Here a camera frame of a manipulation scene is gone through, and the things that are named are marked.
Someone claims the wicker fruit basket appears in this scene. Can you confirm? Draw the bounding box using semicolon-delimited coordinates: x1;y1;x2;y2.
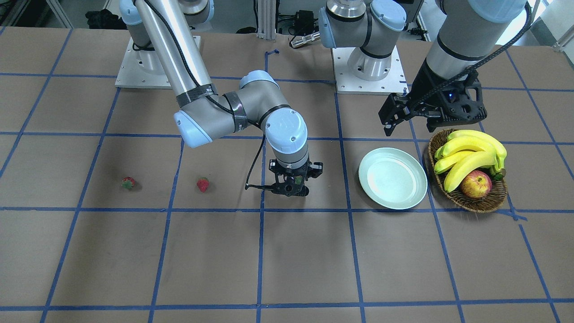
424;128;508;213

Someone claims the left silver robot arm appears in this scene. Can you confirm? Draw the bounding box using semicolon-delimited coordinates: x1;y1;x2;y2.
318;0;533;136

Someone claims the yellow banana bunch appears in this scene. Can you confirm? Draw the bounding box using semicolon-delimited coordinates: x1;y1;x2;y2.
432;130;508;192

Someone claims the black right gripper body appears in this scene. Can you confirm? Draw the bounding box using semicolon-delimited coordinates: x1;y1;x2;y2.
268;159;323;196

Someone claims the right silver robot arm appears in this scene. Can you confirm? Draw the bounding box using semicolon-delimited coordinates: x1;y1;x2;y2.
119;0;323;196

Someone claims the red apple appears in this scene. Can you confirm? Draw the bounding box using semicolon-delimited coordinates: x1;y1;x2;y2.
459;170;492;199

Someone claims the pale green plate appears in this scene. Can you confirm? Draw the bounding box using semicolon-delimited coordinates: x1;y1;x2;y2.
357;148;428;210

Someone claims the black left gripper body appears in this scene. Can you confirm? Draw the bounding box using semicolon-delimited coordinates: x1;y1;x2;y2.
378;63;487;132

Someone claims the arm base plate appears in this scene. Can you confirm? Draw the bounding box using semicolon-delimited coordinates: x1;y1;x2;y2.
115;39;172;90
331;47;409;95

